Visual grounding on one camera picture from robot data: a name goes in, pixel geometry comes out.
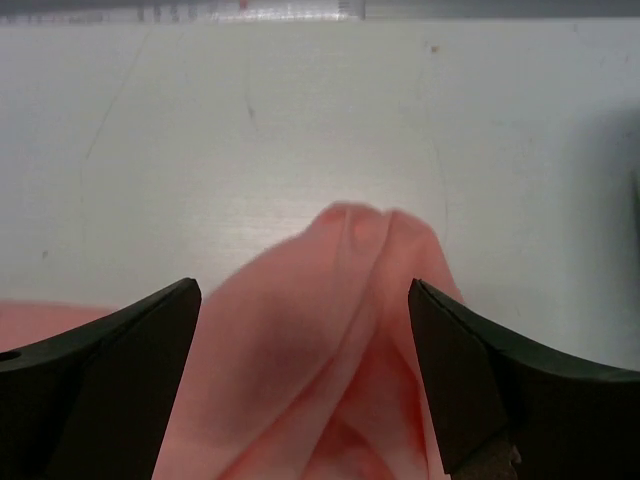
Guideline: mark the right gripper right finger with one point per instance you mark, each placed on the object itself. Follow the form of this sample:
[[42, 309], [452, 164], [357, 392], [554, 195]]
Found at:
[[506, 407]]

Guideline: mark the pink t-shirt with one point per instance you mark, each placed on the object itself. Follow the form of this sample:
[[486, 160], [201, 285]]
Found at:
[[303, 363]]

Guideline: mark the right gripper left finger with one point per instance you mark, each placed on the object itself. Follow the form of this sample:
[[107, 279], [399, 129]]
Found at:
[[94, 402]]

